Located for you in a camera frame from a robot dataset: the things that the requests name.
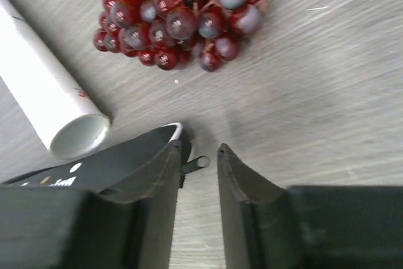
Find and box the white shuttlecock tube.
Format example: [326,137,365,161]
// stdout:
[1,0,111,159]

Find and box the dark red grape bunch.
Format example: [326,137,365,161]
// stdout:
[92,0,268,72]

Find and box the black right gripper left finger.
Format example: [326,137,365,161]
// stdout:
[1,140,181,268]

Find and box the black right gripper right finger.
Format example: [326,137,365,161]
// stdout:
[217,144,402,268]

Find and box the black racket bag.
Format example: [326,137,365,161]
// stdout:
[4,122,210,192]

